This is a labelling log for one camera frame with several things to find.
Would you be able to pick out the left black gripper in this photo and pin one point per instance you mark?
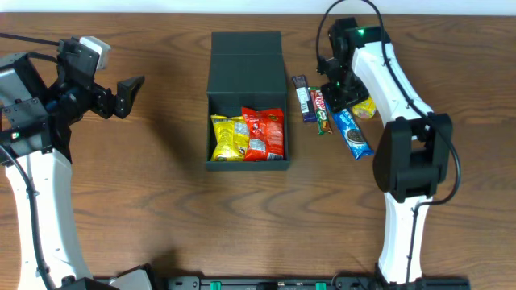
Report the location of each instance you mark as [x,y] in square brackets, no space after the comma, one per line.
[106,103]

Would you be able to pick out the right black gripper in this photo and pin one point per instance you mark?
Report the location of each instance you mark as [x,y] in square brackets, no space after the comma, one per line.
[344,95]

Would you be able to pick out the yellow plastic jar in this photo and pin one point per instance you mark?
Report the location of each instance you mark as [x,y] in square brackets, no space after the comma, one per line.
[365,109]

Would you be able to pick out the red KitKat bar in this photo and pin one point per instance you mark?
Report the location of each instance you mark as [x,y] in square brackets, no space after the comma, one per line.
[324,126]

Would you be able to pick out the dark purple chocolate bar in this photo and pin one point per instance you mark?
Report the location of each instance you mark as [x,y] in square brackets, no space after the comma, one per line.
[304,99]

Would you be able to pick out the blue Oreo cookie pack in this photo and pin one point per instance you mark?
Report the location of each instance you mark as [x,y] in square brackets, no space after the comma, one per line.
[352,134]

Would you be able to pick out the red snack bag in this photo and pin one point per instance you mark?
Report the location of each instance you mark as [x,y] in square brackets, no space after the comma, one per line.
[266,134]

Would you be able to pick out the black box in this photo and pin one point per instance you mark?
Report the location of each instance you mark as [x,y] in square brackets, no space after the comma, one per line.
[247,69]

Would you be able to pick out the yellow snack bag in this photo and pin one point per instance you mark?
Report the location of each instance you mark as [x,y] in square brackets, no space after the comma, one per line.
[232,137]

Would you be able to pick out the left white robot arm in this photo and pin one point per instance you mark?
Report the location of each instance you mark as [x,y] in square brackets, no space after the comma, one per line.
[36,156]

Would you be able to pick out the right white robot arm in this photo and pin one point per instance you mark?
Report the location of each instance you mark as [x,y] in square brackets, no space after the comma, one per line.
[412,156]

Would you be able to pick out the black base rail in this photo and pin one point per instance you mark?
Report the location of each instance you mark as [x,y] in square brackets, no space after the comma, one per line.
[346,282]

